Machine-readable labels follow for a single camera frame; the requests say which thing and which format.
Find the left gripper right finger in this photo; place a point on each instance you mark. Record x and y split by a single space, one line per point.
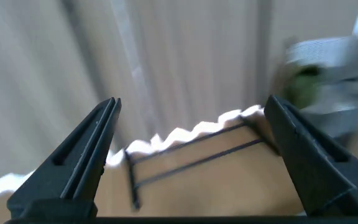
309 168

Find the beige curtain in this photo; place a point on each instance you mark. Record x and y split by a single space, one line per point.
26 77

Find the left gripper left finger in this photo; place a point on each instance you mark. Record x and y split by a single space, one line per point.
73 161

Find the black clothes rack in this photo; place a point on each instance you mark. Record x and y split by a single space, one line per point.
134 193

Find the white laundry basket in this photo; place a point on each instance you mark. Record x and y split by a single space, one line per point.
315 49

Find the green garment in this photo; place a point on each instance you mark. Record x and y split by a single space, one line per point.
303 90

